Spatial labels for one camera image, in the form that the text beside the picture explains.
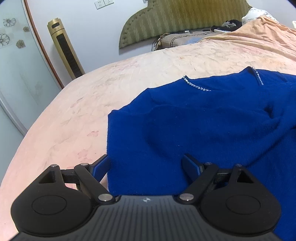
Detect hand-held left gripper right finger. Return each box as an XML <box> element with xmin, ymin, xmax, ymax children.
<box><xmin>179</xmin><ymin>153</ymin><xmax>258</xmax><ymax>205</ymax></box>

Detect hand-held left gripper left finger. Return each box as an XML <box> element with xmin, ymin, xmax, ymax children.
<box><xmin>38</xmin><ymin>154</ymin><xmax>116</xmax><ymax>205</ymax></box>

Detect blue knit sweater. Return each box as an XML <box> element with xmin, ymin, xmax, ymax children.
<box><xmin>107</xmin><ymin>66</ymin><xmax>296</xmax><ymax>241</ymax></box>

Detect black clothes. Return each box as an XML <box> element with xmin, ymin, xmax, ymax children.
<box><xmin>211</xmin><ymin>20</ymin><xmax>242</xmax><ymax>32</ymax></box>

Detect gold tower fan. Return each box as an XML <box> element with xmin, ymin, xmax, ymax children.
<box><xmin>47</xmin><ymin>19</ymin><xmax>85</xmax><ymax>80</ymax></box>

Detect frosted glass flower door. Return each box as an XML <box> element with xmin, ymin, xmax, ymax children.
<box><xmin>0</xmin><ymin>0</ymin><xmax>65</xmax><ymax>137</ymax></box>

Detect brown pillow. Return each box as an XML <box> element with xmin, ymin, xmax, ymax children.
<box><xmin>154</xmin><ymin>29</ymin><xmax>225</xmax><ymax>50</ymax></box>

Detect orange blanket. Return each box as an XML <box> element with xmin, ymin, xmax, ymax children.
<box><xmin>198</xmin><ymin>16</ymin><xmax>296</xmax><ymax>76</ymax></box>

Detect olive padded headboard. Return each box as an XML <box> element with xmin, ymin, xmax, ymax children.
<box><xmin>119</xmin><ymin>0</ymin><xmax>253</xmax><ymax>49</ymax></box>

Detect white floral pillow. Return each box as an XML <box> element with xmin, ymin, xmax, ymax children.
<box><xmin>240</xmin><ymin>7</ymin><xmax>275</xmax><ymax>24</ymax></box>

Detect black cable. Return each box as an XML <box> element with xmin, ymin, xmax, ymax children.
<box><xmin>151</xmin><ymin>35</ymin><xmax>167</xmax><ymax>50</ymax></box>

